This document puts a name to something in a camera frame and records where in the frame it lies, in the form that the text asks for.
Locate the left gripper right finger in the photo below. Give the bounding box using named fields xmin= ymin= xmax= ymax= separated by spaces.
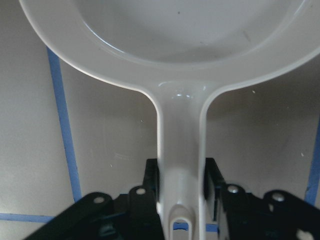
xmin=204 ymin=158 xmax=320 ymax=240

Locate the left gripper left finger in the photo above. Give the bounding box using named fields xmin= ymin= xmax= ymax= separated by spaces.
xmin=27 ymin=159 xmax=165 ymax=240

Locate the beige plastic dustpan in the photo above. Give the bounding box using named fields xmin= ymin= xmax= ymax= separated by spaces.
xmin=20 ymin=0 xmax=320 ymax=240

